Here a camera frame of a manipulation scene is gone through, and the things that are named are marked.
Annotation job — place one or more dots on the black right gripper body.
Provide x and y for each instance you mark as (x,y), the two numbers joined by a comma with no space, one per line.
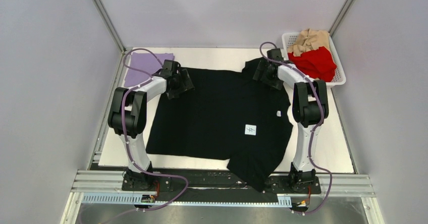
(272,81)

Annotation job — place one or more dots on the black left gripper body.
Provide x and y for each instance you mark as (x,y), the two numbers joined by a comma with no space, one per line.
(177,78)

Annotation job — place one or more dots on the black t shirt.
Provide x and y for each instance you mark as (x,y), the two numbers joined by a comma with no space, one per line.
(227,116)

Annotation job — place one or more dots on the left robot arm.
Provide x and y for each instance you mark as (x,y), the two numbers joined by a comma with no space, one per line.
(128,118)

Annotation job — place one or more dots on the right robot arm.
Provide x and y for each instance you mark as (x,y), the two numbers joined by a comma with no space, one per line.
(309,109)

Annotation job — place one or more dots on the folded purple t shirt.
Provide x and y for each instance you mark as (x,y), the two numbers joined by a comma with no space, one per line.
(145,62)

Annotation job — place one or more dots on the red t shirt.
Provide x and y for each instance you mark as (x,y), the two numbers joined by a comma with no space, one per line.
(316,64)

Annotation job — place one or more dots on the beige t shirt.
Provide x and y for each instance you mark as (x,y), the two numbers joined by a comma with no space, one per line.
(309,40)

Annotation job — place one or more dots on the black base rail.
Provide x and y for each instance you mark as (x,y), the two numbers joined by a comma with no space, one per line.
(218,185)

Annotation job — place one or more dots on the left aluminium frame post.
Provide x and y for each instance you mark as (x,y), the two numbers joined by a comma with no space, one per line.
(109,25)

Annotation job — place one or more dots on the aluminium frame post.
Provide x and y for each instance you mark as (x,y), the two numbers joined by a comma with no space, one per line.
(109,25)
(340,16)

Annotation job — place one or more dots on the white slotted cable duct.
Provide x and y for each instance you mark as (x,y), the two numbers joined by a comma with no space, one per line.
(145,200)

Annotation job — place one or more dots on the right aluminium frame post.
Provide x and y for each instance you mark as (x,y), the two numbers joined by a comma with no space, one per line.
(340,16)

